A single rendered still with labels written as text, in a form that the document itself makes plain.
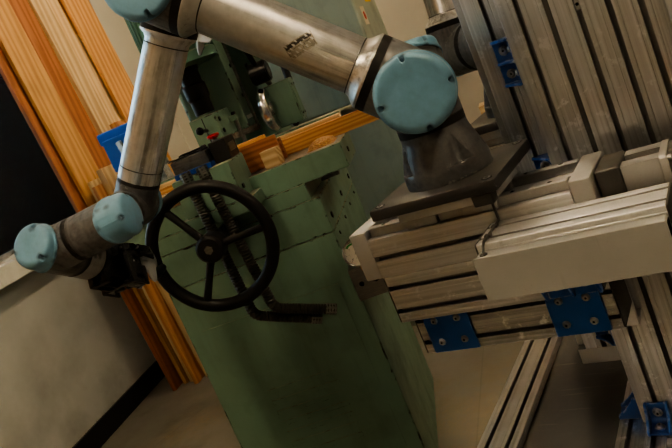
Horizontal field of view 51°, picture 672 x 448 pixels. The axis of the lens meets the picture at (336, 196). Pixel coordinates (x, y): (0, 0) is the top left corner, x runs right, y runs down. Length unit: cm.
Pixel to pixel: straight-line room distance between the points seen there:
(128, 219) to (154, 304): 207
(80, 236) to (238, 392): 78
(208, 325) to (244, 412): 24
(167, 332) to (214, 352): 150
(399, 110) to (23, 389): 224
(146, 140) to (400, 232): 46
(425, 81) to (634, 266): 37
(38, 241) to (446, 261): 66
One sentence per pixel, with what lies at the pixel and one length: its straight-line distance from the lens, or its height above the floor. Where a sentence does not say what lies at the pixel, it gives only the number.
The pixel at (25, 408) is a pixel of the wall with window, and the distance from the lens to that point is 295.
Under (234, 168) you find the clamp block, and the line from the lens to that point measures 156.
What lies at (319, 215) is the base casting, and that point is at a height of 76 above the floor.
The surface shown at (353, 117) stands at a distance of 172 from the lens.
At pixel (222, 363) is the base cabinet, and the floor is 50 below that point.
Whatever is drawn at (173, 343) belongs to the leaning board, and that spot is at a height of 21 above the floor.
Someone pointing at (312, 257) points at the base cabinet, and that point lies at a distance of 165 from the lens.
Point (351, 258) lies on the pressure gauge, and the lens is 157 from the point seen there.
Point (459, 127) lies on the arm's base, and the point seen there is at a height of 89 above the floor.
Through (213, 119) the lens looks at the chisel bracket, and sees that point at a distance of 174.
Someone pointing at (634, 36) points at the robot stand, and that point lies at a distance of 121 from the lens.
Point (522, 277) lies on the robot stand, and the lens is 102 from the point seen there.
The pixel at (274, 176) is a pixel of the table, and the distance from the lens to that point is 161.
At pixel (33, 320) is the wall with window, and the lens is 306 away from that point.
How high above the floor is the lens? 106
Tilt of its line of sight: 10 degrees down
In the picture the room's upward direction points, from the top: 23 degrees counter-clockwise
